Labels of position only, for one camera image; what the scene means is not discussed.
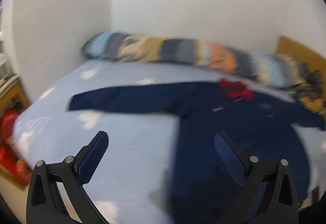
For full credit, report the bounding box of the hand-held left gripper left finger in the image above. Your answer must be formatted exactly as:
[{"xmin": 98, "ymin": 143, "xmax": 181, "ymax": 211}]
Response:
[{"xmin": 26, "ymin": 131, "xmax": 109, "ymax": 224}]

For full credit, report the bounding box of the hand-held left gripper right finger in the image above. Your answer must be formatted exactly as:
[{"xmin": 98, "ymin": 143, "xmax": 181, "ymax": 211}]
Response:
[{"xmin": 214, "ymin": 132, "xmax": 299, "ymax": 224}]

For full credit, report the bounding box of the navy blue jacket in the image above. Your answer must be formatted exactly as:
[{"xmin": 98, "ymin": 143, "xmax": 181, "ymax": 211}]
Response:
[{"xmin": 67, "ymin": 78, "xmax": 326, "ymax": 224}]

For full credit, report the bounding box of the bed with light blue sheet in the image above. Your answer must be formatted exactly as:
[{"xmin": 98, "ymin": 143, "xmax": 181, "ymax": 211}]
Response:
[{"xmin": 11, "ymin": 58, "xmax": 326, "ymax": 224}]

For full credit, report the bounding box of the red bag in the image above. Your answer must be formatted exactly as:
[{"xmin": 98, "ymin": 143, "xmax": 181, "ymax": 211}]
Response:
[{"xmin": 0, "ymin": 109, "xmax": 28, "ymax": 185}]

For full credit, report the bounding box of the crumpled patterned cloth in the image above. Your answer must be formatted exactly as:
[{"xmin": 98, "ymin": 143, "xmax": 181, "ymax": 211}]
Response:
[{"xmin": 288, "ymin": 61, "xmax": 326, "ymax": 114}]

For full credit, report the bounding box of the rolled patchwork quilt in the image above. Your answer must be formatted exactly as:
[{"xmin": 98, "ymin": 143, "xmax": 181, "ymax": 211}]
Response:
[{"xmin": 82, "ymin": 32, "xmax": 306, "ymax": 89}]

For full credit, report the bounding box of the wooden headboard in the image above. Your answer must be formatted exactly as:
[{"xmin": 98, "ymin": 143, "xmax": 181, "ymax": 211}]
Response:
[{"xmin": 275, "ymin": 36, "xmax": 326, "ymax": 79}]

